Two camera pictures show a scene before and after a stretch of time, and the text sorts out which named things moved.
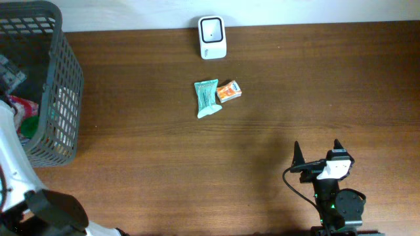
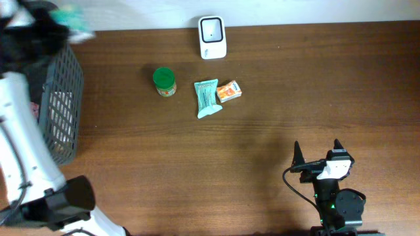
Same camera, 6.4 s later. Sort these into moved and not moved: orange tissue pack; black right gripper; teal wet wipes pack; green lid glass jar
Moved: green lid glass jar
Not moved: orange tissue pack; black right gripper; teal wet wipes pack
